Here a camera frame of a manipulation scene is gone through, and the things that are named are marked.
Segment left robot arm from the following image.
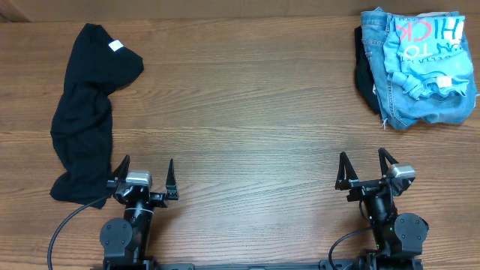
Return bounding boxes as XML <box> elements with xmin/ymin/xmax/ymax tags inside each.
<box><xmin>100</xmin><ymin>155</ymin><xmax>179</xmax><ymax>269</ymax></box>

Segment blue denim jeans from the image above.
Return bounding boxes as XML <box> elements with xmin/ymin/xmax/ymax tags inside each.
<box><xmin>361</xmin><ymin>7</ymin><xmax>479</xmax><ymax>130</ymax></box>

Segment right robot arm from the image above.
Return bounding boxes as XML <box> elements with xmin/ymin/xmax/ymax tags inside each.
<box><xmin>328</xmin><ymin>148</ymin><xmax>429</xmax><ymax>269</ymax></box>

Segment black folded garment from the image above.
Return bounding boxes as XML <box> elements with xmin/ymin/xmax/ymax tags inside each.
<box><xmin>354</xmin><ymin>26</ymin><xmax>380</xmax><ymax>115</ymax></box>

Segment light blue printed t-shirt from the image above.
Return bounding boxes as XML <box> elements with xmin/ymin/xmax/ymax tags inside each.
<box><xmin>383</xmin><ymin>15</ymin><xmax>473</xmax><ymax>100</ymax></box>

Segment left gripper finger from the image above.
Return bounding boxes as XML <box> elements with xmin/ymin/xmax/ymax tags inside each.
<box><xmin>166</xmin><ymin>159</ymin><xmax>177</xmax><ymax>192</ymax></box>
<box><xmin>112</xmin><ymin>154</ymin><xmax>131</xmax><ymax>181</ymax></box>

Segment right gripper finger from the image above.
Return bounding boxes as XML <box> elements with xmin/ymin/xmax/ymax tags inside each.
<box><xmin>378</xmin><ymin>148</ymin><xmax>398</xmax><ymax>176</ymax></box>
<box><xmin>337</xmin><ymin>151</ymin><xmax>359</xmax><ymax>182</ymax></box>

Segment black t-shirt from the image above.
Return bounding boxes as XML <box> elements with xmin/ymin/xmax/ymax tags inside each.
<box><xmin>50</xmin><ymin>23</ymin><xmax>144</xmax><ymax>209</ymax></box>

